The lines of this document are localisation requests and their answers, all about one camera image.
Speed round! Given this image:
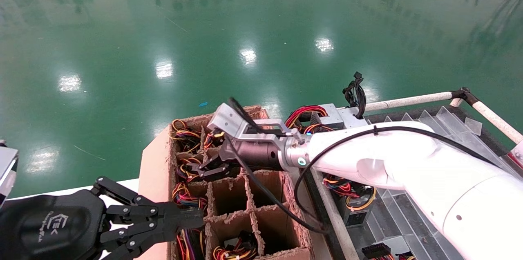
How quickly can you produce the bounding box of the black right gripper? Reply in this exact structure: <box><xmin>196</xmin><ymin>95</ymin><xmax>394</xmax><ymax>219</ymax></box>
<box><xmin>92</xmin><ymin>137</ymin><xmax>286</xmax><ymax>230</ymax></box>

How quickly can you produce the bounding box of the white cart pipe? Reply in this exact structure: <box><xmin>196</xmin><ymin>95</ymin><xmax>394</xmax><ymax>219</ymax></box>
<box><xmin>311</xmin><ymin>170</ymin><xmax>360</xmax><ymax>260</ymax></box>
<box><xmin>472</xmin><ymin>101</ymin><xmax>523</xmax><ymax>144</ymax></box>
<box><xmin>364</xmin><ymin>92</ymin><xmax>454</xmax><ymax>112</ymax></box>

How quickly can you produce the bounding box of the power supply with colourful cables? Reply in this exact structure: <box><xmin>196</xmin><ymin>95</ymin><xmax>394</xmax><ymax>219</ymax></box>
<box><xmin>177</xmin><ymin>157</ymin><xmax>205</xmax><ymax>183</ymax></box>
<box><xmin>212</xmin><ymin>233</ymin><xmax>258</xmax><ymax>260</ymax></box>
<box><xmin>172</xmin><ymin>182</ymin><xmax>209</xmax><ymax>211</ymax></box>
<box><xmin>302</xmin><ymin>123</ymin><xmax>327</xmax><ymax>134</ymax></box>
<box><xmin>323</xmin><ymin>174</ymin><xmax>376</xmax><ymax>228</ymax></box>
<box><xmin>170</xmin><ymin>119</ymin><xmax>203</xmax><ymax>153</ymax></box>
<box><xmin>203</xmin><ymin>128</ymin><xmax>225</xmax><ymax>149</ymax></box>
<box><xmin>175</xmin><ymin>227</ymin><xmax>206</xmax><ymax>260</ymax></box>

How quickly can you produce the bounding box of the black pipe joint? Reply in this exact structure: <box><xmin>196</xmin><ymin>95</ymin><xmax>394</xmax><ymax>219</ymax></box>
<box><xmin>449</xmin><ymin>87</ymin><xmax>479</xmax><ymax>108</ymax></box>

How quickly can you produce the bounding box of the clear plastic divider tray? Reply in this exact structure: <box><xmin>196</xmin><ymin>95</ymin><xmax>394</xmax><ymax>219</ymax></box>
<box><xmin>366</xmin><ymin>107</ymin><xmax>511</xmax><ymax>260</ymax></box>

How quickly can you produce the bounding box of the power supply with black connector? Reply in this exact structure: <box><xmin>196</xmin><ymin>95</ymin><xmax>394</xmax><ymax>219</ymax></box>
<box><xmin>362</xmin><ymin>235</ymin><xmax>417</xmax><ymax>260</ymax></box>

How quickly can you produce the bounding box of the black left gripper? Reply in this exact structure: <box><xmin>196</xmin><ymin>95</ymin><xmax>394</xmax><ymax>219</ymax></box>
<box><xmin>0</xmin><ymin>190</ymin><xmax>186</xmax><ymax>260</ymax></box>

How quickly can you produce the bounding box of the brown divided cardboard box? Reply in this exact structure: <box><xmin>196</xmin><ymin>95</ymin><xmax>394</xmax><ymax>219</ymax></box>
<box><xmin>129</xmin><ymin>105</ymin><xmax>315</xmax><ymax>260</ymax></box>

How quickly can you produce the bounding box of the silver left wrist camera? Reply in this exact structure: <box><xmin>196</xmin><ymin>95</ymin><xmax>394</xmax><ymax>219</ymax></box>
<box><xmin>0</xmin><ymin>141</ymin><xmax>19</xmax><ymax>208</ymax></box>

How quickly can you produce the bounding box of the power supply with red cables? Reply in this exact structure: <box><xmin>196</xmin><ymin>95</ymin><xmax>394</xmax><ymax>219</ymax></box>
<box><xmin>285</xmin><ymin>104</ymin><xmax>344</xmax><ymax>130</ymax></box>

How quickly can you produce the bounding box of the power supply with black cables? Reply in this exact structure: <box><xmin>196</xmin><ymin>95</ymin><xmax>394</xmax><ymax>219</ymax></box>
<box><xmin>337</xmin><ymin>72</ymin><xmax>370</xmax><ymax>120</ymax></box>

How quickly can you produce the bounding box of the black camera cable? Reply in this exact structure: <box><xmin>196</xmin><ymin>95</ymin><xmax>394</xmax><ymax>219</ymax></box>
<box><xmin>227</xmin><ymin>97</ymin><xmax>523</xmax><ymax>234</ymax></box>

